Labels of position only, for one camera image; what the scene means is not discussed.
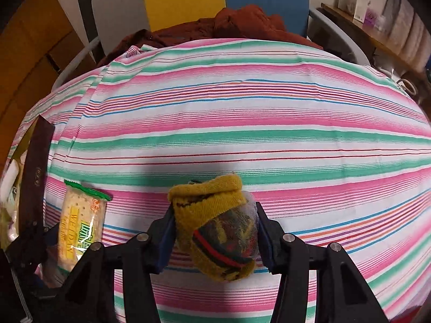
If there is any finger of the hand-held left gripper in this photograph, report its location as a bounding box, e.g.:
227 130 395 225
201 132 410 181
6 223 60 270

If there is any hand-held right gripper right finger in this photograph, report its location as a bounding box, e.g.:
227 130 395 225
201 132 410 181
254 202 381 323

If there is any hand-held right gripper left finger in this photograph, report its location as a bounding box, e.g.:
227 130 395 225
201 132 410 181
55 207 177 323

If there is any green cracker packet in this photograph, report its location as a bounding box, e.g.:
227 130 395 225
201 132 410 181
55 180 113 273

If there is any yellow patterned sock bundle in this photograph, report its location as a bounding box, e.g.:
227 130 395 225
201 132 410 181
167 172 260 282

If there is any maroon box with gold lining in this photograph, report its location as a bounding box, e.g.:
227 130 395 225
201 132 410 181
0 114 56 243

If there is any pink green striped bed sheet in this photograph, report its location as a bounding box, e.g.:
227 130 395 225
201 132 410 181
0 38 431 323

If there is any wooden wardrobe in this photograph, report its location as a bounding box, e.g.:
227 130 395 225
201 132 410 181
0 0 98 149

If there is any rust brown blanket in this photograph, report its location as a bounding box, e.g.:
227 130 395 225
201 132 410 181
98 5 324 66

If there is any wooden desk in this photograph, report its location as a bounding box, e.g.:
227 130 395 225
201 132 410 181
320 3 431 75

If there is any grey yellow blue chair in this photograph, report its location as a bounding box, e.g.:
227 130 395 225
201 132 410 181
52 0 371 85

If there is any small purple box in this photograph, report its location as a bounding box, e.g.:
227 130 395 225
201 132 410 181
365 10 381 29

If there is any pale patterned curtain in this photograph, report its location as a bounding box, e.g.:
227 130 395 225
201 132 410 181
380 0 431 71

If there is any white carton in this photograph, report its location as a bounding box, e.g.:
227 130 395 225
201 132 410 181
353 0 371 21

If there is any white cable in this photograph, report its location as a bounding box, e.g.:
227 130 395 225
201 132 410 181
392 71 420 96

